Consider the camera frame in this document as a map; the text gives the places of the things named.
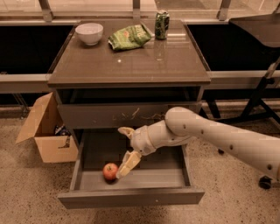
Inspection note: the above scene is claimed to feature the green chip bag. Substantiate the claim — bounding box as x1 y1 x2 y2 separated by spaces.
108 24 151 51

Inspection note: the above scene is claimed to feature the grey drawer cabinet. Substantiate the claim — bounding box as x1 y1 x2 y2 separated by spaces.
48 20 210 143

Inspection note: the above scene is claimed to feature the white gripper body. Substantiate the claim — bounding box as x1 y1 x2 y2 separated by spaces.
130 126 156 156

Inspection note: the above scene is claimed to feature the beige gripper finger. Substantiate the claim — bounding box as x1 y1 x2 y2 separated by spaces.
118 127 134 139
116 150 142 179

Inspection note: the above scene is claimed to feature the grey top drawer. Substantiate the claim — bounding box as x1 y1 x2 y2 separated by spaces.
58 87 202 130

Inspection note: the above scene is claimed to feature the open middle drawer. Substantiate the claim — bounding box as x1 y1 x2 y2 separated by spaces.
58 129 204 209

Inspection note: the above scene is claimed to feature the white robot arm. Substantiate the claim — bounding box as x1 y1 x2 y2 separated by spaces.
116 107 280 180

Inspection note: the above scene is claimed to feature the cardboard box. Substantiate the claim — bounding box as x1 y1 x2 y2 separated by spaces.
16 93 78 163

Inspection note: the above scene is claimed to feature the green soda can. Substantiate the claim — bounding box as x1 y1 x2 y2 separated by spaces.
155 10 170 40

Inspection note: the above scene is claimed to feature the white ceramic bowl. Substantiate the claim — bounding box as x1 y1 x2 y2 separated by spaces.
75 23 103 46

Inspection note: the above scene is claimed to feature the black table with legs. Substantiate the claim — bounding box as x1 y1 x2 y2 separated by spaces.
199 13 280 155

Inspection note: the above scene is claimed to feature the black office chair base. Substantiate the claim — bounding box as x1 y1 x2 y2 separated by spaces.
258 176 271 190

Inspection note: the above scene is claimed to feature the red apple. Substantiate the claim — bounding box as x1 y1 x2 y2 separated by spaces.
102 163 118 181

